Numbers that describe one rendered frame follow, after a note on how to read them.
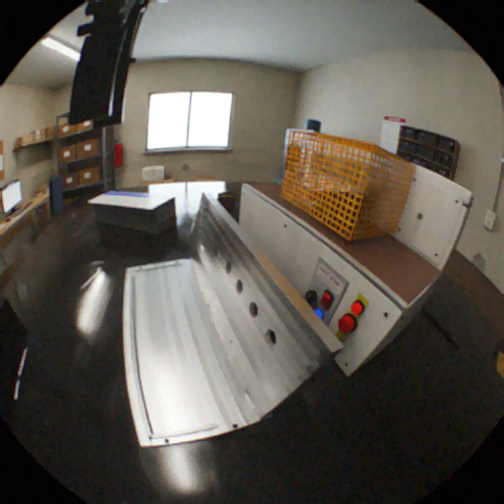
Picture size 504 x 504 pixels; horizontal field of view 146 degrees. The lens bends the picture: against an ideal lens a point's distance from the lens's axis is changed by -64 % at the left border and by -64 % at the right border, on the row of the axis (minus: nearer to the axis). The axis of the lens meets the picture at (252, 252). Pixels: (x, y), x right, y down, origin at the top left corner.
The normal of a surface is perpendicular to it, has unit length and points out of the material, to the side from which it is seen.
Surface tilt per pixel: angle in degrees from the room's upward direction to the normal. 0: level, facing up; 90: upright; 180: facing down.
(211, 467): 0
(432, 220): 90
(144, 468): 0
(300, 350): 76
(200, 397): 0
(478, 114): 90
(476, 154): 90
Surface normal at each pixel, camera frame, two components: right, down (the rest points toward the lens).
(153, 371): 0.10, -0.85
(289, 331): -0.86, -0.06
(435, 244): -0.90, 0.14
